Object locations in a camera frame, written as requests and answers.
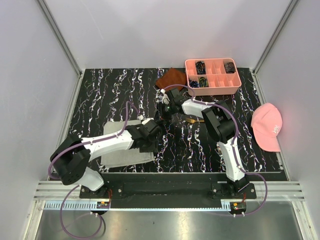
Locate grey cloth napkin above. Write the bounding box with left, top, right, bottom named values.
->
left=101, top=121, right=154, bottom=168

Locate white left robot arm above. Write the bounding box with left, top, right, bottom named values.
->
left=50, top=118, right=162, bottom=198

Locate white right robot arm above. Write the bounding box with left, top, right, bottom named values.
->
left=157, top=88, right=249, bottom=199

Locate gold fork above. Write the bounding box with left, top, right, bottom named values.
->
left=185, top=118, right=205, bottom=124
left=216, top=146, right=223, bottom=156

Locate blue patterned item in tray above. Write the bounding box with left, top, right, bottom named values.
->
left=188, top=79, right=199, bottom=88

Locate colourful item in tray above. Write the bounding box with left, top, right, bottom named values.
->
left=198, top=76, right=209, bottom=88

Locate pink compartment organizer tray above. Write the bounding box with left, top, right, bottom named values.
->
left=185, top=58, right=242, bottom=96

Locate dark patterned item in tray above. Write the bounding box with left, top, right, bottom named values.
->
left=223, top=61, right=236, bottom=74

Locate pink baseball cap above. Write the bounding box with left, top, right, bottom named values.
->
left=251, top=103, right=283, bottom=152

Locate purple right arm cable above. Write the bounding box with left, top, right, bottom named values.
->
left=159, top=84, right=270, bottom=217

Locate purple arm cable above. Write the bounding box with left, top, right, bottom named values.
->
left=159, top=84, right=270, bottom=217
left=47, top=100, right=148, bottom=238

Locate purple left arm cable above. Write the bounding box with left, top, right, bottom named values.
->
left=47, top=100, right=148, bottom=238

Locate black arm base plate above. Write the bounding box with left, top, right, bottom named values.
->
left=79, top=181, right=257, bottom=200

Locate aluminium frame rail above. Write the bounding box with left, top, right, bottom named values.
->
left=34, top=181, right=305, bottom=201

